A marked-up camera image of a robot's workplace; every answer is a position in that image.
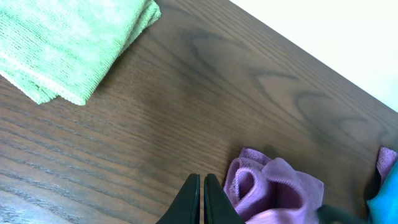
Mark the purple microfibre cloth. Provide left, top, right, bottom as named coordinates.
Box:
left=224, top=147, right=324, bottom=224

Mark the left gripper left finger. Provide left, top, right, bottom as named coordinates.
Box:
left=156, top=174, right=200, bottom=224

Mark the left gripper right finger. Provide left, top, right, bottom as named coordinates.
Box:
left=204, top=174, right=244, bottom=224

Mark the folded green cloth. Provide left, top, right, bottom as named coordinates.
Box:
left=1, top=0, right=161, bottom=105

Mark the blue microfibre cloth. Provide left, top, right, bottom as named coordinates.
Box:
left=367, top=162, right=397, bottom=224

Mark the pink cloth under blue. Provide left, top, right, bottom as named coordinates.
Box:
left=376, top=147, right=397, bottom=185

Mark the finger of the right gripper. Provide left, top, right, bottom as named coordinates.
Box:
left=317, top=205, right=366, bottom=224

